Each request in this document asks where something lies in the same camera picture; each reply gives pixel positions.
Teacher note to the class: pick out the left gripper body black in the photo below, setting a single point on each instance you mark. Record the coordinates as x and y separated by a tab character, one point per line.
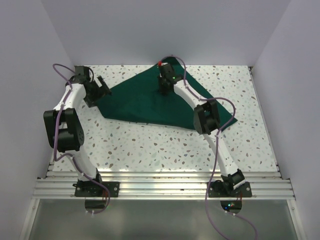
96	93

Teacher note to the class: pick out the aluminium rail frame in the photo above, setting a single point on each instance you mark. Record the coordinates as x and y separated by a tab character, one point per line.
163	185

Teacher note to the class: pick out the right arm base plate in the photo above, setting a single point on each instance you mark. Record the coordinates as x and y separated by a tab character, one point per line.
219	189

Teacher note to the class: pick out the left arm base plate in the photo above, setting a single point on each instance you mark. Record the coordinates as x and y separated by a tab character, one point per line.
90	189

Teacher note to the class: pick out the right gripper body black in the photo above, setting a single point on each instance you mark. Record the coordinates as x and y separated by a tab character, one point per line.
162	87

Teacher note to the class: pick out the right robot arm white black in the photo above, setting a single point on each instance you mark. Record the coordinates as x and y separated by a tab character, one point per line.
206	121

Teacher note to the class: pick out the green surgical drape cloth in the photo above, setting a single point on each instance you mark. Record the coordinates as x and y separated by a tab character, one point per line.
138	100

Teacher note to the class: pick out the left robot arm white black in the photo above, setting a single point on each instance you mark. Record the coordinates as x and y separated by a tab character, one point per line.
63	127

